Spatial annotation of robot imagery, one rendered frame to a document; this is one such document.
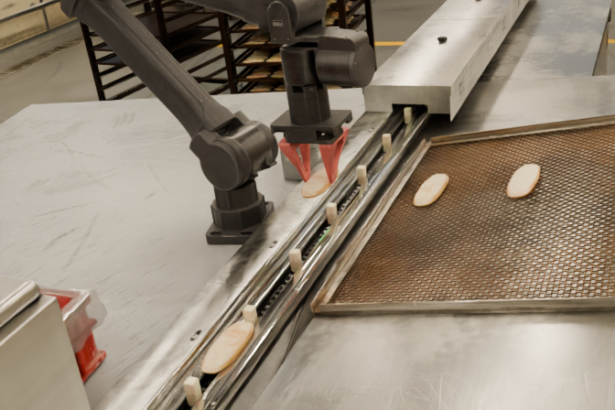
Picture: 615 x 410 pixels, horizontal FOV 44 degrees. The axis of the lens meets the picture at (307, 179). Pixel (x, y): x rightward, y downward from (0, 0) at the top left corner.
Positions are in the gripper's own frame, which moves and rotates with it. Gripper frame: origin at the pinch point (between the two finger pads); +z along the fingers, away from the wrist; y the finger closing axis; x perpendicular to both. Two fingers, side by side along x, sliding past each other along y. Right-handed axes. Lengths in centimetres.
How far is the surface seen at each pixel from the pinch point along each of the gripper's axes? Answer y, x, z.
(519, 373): 34.1, -35.2, 1.5
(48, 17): -446, 426, 68
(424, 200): 15.1, 0.8, 3.4
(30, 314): 31, -80, -35
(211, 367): -0.3, -34.1, 8.0
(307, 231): -2.6, -1.2, 8.6
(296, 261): -0.2, -10.7, 7.9
